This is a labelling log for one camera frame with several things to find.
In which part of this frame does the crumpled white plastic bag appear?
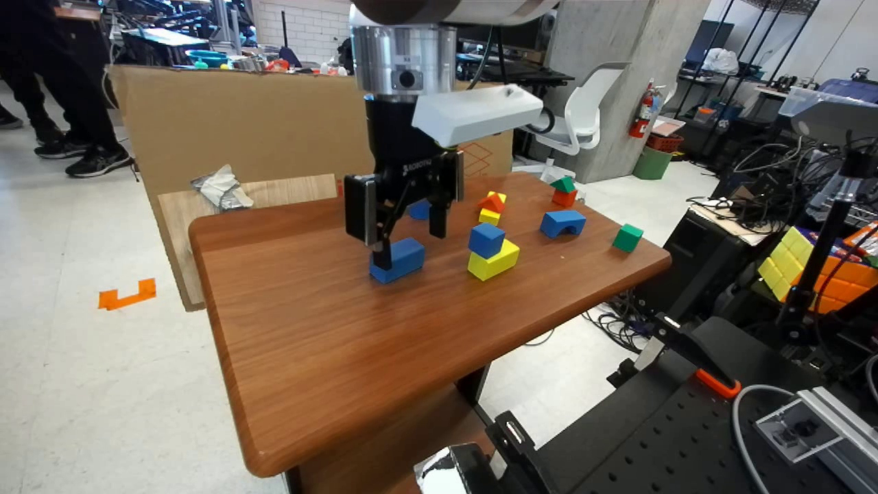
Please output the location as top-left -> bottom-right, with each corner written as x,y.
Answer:
190,163 -> 256,214

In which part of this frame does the gray cable bundle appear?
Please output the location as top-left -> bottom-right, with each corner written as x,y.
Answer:
728,383 -> 802,494

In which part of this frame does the white office chair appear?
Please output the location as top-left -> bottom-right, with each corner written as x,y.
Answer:
532,64 -> 629,159

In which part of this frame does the blue rectangular foam block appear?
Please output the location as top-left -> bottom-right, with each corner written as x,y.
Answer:
368,236 -> 427,289

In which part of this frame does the short yellow foam block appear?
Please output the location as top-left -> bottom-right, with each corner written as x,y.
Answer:
464,240 -> 523,283

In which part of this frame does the yellow orange foam stack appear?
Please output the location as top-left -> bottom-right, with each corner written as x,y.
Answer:
755,224 -> 878,318

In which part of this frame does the green foam cube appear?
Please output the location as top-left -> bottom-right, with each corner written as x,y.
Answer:
610,219 -> 648,258

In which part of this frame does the aluminum extrusion bracket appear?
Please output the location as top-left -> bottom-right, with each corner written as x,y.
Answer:
755,385 -> 878,494

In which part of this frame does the wooden table pedestal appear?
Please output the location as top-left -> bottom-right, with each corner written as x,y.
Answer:
283,383 -> 501,494

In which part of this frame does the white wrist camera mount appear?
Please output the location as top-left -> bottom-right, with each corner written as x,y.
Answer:
408,82 -> 549,151

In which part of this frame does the black perforated breadboard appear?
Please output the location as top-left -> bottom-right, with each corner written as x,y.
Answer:
532,359 -> 832,494

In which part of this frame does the black orange bar clamp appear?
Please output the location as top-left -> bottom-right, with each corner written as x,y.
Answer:
636,309 -> 746,406

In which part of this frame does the black tripod pole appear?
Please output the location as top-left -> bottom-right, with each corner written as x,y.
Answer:
774,141 -> 876,355

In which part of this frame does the green bin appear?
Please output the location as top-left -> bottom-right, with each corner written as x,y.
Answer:
630,145 -> 674,185

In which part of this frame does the blue foam cube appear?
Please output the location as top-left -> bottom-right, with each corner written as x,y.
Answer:
466,224 -> 507,261

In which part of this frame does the blue foam arch block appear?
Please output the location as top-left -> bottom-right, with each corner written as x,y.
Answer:
537,206 -> 591,244

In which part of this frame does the large printed cardboard box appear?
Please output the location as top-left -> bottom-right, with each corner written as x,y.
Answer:
108,64 -> 516,202

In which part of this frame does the person in black trousers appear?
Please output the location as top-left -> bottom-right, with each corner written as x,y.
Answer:
0,0 -> 138,181

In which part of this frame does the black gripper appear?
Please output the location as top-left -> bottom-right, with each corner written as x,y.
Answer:
344,92 -> 466,272

